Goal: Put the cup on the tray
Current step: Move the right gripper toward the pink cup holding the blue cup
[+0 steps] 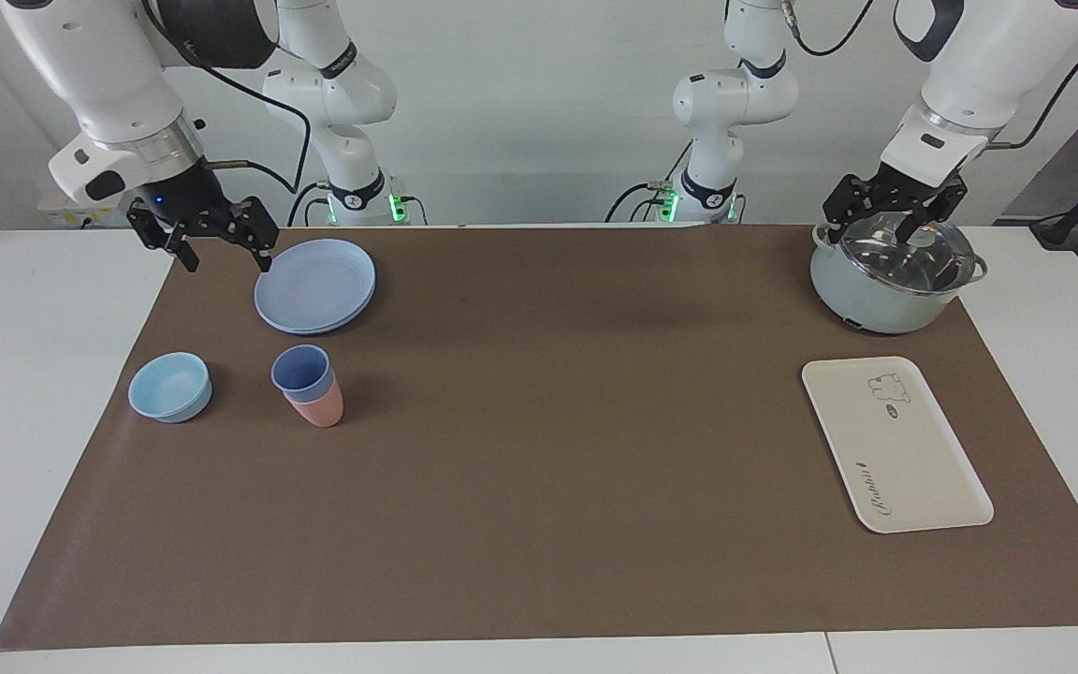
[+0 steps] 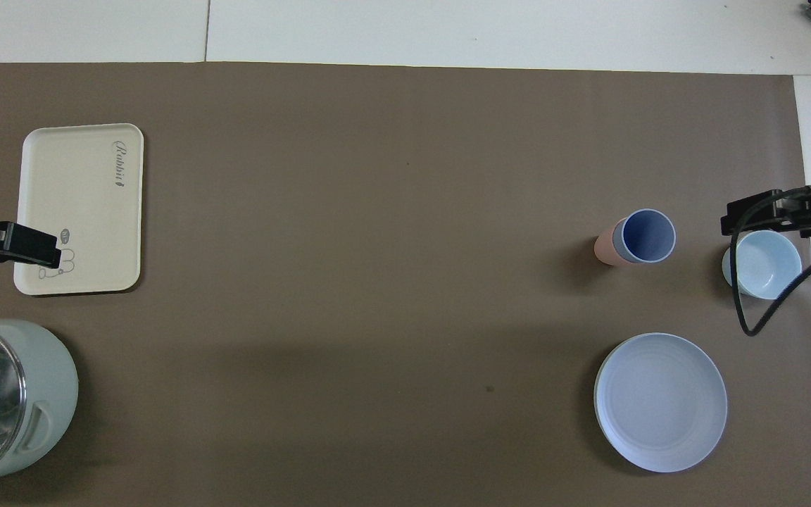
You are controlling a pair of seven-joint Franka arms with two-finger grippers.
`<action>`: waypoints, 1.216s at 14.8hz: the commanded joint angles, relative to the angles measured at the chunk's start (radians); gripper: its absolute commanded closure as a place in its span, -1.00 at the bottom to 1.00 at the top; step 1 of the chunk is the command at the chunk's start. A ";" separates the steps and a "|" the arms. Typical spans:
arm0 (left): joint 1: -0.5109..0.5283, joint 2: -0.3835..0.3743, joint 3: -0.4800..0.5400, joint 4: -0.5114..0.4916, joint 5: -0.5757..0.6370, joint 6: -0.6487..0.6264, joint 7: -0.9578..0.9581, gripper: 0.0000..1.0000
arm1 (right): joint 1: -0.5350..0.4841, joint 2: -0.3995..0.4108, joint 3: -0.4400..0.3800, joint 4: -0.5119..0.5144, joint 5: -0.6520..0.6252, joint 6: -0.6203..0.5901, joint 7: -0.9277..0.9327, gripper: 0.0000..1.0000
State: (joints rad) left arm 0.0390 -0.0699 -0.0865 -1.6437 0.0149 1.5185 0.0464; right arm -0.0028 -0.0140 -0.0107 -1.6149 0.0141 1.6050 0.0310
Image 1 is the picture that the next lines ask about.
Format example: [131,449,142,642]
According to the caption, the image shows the blue plastic cup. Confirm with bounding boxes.
[270,344,337,403]

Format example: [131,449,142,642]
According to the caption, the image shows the pink plastic cup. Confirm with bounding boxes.
[283,373,345,429]

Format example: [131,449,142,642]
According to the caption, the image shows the cream rabbit print tray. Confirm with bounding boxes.
[801,356,996,535]

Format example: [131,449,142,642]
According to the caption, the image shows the glass pot lid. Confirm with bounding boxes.
[838,211,978,296]

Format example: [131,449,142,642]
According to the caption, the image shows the blue plate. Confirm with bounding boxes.
[254,239,377,336]

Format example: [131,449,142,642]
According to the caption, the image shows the pale green cooking pot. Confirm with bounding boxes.
[809,223,989,335]

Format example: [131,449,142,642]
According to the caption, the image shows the light blue bowl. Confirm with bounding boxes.
[128,352,213,424]

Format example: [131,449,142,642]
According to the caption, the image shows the brown table mat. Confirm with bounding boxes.
[0,225,1078,652]

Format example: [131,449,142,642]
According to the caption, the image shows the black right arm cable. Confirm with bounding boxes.
[141,0,315,195]

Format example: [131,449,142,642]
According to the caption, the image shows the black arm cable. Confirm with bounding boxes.
[782,0,1078,151]
[141,0,315,195]

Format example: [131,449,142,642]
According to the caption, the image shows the black right base cables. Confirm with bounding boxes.
[288,181,428,227]

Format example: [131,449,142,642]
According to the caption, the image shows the black base cables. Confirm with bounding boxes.
[605,140,694,224]
[288,181,428,227]

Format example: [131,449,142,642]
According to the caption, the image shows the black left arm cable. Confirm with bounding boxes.
[782,0,1078,151]

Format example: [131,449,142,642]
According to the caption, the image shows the white wall socket box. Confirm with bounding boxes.
[38,199,128,228]

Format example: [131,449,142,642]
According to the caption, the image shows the black left base cables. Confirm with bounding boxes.
[605,140,694,224]

